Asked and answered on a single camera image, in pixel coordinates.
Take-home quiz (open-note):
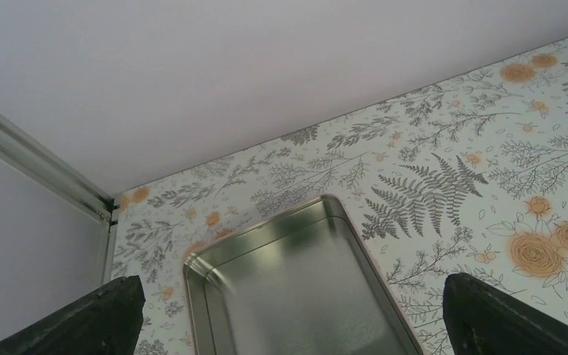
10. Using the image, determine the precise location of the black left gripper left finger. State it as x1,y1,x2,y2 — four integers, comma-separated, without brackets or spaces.
0,276,145,354

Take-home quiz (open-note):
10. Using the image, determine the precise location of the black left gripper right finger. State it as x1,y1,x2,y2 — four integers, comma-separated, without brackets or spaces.
442,273,568,354

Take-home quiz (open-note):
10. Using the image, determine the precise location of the floral paper table cover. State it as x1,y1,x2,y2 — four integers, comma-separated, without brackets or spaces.
112,38,568,354

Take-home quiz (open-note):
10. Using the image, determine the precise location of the empty silver metal tray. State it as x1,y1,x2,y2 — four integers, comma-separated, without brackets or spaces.
183,195,422,354

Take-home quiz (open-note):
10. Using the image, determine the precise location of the aluminium frame post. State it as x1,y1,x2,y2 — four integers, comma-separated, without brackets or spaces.
0,114,116,285

